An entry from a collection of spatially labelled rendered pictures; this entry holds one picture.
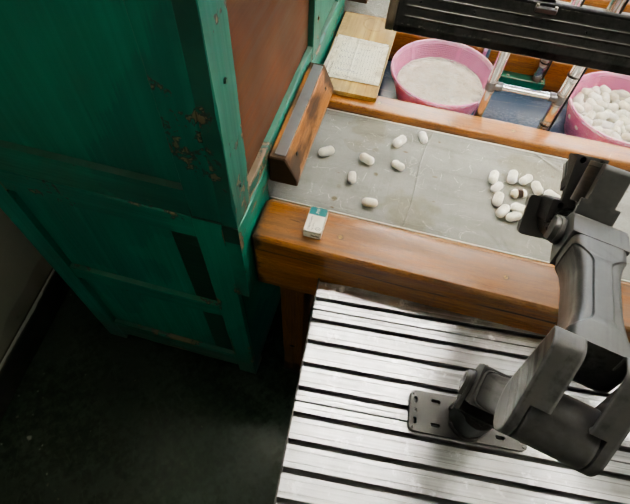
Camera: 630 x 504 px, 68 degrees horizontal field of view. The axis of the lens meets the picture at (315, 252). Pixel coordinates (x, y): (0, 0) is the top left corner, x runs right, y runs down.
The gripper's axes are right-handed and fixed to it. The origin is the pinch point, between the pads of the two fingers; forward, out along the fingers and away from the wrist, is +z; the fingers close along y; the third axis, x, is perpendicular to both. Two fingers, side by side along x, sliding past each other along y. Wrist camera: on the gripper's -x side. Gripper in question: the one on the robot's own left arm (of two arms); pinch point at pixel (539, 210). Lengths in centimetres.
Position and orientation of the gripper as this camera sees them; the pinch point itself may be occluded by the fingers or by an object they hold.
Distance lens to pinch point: 92.1
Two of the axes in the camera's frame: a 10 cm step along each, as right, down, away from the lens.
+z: 1.7, -2.7, 9.5
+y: -9.7, -2.4, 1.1
